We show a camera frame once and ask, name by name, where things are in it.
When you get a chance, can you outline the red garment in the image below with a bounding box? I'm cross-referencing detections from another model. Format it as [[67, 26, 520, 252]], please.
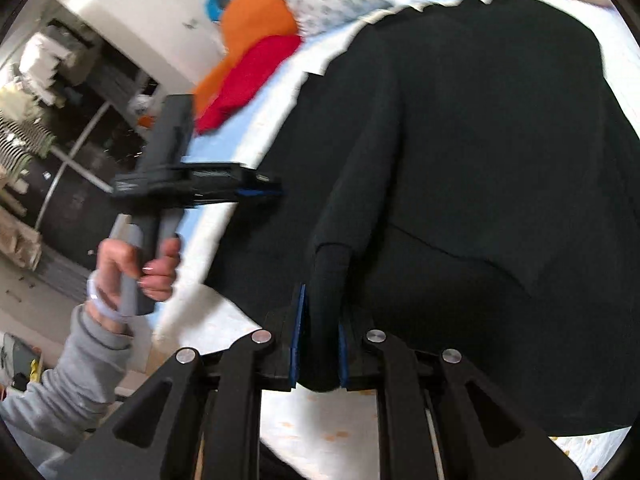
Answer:
[[194, 35, 302, 136]]

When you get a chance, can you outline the black sweater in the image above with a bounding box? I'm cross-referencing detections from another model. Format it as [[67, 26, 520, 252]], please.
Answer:
[[206, 0, 639, 435]]

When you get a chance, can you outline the person's left hand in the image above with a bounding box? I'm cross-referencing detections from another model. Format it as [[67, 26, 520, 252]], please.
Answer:
[[92, 236, 181, 314]]

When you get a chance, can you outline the white floral bed blanket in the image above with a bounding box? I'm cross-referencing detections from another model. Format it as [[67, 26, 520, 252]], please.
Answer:
[[154, 0, 639, 479]]

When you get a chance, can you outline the grey sleeved left forearm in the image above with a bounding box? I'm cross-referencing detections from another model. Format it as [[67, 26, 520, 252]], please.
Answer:
[[1, 304, 132, 479]]

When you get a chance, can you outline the white bead bracelet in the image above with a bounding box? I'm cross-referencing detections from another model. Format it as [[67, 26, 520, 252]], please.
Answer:
[[86, 271, 134, 326]]

